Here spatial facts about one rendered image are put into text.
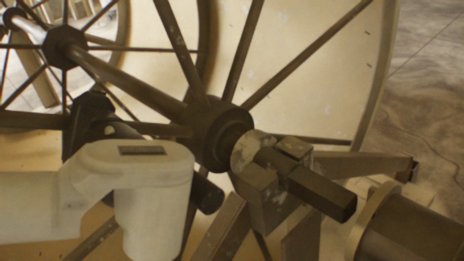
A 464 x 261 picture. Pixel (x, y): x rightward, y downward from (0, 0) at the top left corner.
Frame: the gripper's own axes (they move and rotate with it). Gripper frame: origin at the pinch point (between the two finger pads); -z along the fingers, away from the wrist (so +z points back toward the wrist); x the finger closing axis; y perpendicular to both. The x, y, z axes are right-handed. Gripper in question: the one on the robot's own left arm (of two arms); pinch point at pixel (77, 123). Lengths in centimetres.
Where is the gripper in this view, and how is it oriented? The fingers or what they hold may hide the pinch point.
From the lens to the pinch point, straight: 55.1
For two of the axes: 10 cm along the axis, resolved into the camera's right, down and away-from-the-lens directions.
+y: 6.7, 0.6, 7.4
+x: -3.1, 9.3, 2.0
